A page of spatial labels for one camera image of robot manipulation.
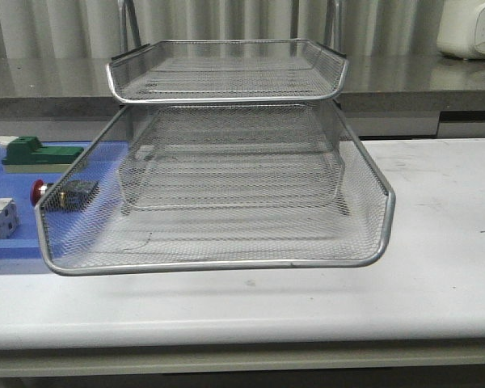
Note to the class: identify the red emergency stop button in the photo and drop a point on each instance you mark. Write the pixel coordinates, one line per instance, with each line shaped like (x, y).
(74, 195)

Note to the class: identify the silver mesh bottom tray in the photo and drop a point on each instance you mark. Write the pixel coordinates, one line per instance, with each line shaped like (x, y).
(190, 182)

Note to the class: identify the silver mesh top tray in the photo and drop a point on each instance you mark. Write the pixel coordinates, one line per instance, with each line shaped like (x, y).
(222, 71)

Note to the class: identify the blue plastic tray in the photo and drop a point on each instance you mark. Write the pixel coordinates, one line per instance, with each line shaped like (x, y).
(23, 243)

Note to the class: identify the green electrical module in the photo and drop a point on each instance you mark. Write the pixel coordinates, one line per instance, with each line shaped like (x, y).
(29, 155)

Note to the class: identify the grey stone counter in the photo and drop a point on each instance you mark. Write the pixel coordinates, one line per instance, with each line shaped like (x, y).
(410, 96)

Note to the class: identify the white appliance on counter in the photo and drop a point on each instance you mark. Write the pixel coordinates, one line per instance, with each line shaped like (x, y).
(462, 29)

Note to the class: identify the silver metal rack frame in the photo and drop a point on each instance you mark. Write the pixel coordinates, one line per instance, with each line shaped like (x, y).
(277, 127)

